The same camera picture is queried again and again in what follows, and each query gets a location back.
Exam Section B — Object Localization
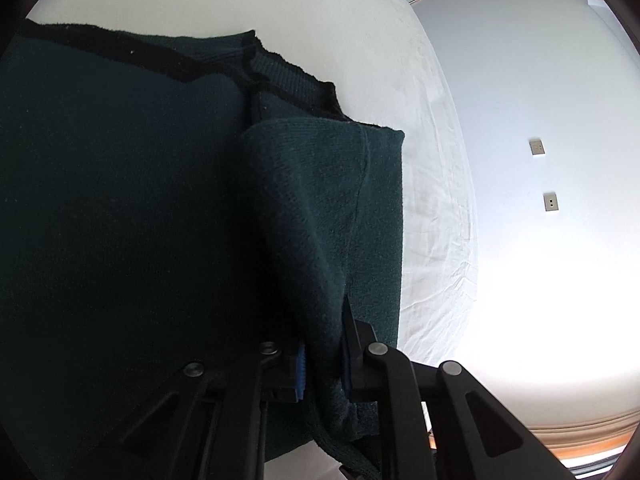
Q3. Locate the dark green knit sweater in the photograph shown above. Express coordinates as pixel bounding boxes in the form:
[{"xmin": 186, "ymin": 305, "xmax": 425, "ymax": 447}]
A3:
[{"xmin": 1, "ymin": 21, "xmax": 405, "ymax": 479}]

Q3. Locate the white bed sheet mattress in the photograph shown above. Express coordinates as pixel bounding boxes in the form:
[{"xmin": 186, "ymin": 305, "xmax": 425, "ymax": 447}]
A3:
[{"xmin": 24, "ymin": 0, "xmax": 476, "ymax": 480}]

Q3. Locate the lower beige wall socket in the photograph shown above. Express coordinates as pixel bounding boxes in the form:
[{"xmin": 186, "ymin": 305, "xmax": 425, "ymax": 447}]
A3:
[{"xmin": 544, "ymin": 192, "xmax": 559, "ymax": 211}]

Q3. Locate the beige wall socket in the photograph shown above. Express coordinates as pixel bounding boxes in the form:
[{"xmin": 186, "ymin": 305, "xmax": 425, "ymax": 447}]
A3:
[
  {"xmin": 529, "ymin": 139, "xmax": 546, "ymax": 156},
  {"xmin": 544, "ymin": 192, "xmax": 559, "ymax": 211}
]

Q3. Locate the upper beige wall socket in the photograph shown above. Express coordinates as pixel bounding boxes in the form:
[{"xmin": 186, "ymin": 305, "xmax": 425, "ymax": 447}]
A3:
[{"xmin": 529, "ymin": 139, "xmax": 546, "ymax": 156}]

